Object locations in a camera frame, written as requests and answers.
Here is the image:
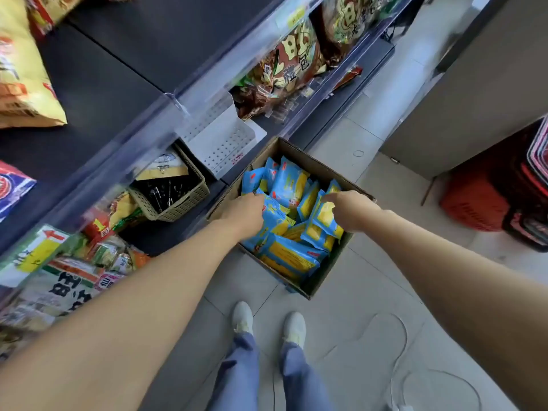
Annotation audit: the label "person's left hand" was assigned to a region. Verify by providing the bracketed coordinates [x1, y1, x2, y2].
[215, 193, 267, 244]

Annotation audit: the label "person's right hand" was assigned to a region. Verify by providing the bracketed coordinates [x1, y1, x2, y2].
[321, 190, 385, 234]

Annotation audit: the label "brown cardboard box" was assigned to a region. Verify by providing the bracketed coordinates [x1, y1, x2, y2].
[207, 136, 377, 301]

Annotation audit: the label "pile of blue wipe packets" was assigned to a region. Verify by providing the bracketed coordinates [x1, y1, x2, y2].
[241, 156, 345, 287]

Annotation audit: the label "dark grey store shelf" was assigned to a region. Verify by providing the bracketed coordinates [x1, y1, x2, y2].
[0, 0, 418, 364]

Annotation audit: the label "person's right forearm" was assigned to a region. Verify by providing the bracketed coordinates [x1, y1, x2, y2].
[358, 208, 548, 411]

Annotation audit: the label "person's left forearm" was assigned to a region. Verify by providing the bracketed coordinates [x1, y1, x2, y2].
[0, 217, 241, 411]

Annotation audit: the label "beige plastic basket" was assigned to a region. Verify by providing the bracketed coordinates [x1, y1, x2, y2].
[128, 143, 211, 223]

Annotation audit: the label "white perforated plastic tray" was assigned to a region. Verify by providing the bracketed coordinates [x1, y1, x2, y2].
[174, 90, 267, 180]

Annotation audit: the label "bundle of black hooks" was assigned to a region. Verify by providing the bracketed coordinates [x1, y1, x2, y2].
[143, 177, 202, 212]

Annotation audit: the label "yellow white card packet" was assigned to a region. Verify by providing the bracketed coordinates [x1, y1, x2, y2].
[136, 150, 189, 181]

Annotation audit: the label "white shoe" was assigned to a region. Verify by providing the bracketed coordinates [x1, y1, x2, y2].
[232, 301, 255, 337]
[282, 311, 307, 350]

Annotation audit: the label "stack of red shopping baskets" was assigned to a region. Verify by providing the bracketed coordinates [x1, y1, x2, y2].
[440, 117, 548, 253]

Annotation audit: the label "small red packet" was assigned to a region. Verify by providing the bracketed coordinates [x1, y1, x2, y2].
[332, 66, 364, 92]

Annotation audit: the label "blue trousers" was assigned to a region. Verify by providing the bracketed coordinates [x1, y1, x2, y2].
[205, 331, 336, 411]

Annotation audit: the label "grey cabinet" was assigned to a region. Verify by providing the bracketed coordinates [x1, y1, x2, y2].
[380, 0, 548, 181]

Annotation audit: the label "brown green snack bag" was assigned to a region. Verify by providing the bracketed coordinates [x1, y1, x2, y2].
[319, 0, 405, 67]

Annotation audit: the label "white striped snack bag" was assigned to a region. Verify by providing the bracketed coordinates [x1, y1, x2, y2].
[0, 256, 127, 335]

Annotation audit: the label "small yellow price tag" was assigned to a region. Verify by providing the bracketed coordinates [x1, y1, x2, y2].
[276, 6, 308, 30]

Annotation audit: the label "yellow white price tag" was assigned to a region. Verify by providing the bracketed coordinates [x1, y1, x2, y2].
[0, 225, 70, 288]

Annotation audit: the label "large yellow snack bag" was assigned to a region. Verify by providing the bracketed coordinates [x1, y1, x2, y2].
[0, 0, 68, 130]

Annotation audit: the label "yellow red snack bag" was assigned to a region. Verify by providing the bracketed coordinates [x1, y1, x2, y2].
[25, 0, 86, 39]

